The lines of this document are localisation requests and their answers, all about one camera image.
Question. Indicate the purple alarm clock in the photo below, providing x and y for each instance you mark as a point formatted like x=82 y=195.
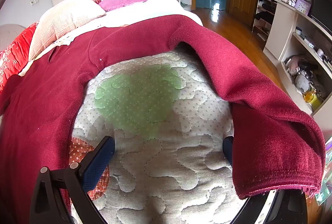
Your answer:
x=302 y=6

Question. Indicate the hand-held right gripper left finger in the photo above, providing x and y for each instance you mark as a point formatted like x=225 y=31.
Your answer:
x=96 y=167

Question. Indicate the black hair dryer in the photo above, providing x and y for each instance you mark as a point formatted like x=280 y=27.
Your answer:
x=307 y=68

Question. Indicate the dark red sweater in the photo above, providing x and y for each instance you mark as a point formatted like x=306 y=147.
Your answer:
x=155 y=37

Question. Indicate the pink fuzzy pillow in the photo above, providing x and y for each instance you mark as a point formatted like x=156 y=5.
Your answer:
x=124 y=0

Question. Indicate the white wall socket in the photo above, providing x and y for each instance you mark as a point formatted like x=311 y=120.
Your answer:
x=34 y=1

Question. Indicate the white headboard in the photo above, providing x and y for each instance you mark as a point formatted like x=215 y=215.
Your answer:
x=10 y=35

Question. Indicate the red floral embroidered pillow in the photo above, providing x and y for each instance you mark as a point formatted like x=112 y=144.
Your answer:
x=15 y=58

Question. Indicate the colourful printed sheet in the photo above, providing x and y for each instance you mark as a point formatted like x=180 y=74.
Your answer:
x=326 y=177

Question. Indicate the white bed sheet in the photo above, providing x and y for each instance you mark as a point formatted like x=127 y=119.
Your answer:
x=166 y=6

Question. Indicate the quilted patchwork bedspread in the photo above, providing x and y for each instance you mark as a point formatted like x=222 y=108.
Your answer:
x=160 y=156

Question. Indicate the black television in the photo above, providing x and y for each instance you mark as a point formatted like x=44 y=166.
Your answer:
x=321 y=6

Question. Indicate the yellow bottle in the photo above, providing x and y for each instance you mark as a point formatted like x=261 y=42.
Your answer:
x=312 y=101

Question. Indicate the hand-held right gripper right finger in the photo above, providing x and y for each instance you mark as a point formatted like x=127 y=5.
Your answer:
x=228 y=149

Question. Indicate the white shelf unit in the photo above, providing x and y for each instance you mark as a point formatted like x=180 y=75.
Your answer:
x=282 y=27

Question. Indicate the grey round pouch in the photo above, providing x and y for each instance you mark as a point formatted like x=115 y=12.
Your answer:
x=302 y=82

